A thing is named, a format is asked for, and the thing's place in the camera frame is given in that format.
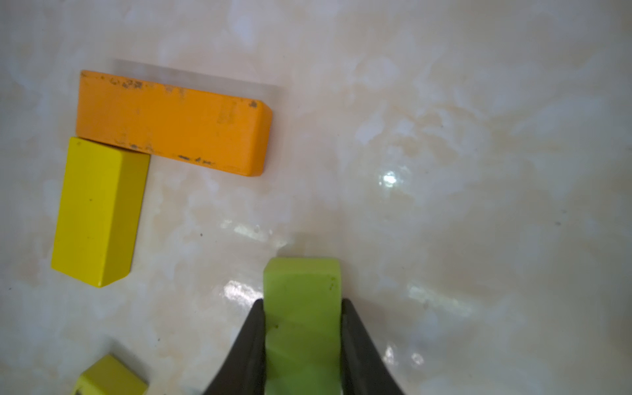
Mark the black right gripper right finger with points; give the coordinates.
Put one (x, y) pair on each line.
(362, 368)

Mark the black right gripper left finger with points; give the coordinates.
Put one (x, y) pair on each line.
(244, 369)

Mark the lime green block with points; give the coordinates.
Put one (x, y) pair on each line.
(302, 301)
(109, 376)

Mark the yellow short block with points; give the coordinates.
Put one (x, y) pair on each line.
(100, 207)

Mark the orange long block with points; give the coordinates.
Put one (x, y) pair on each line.
(221, 132)

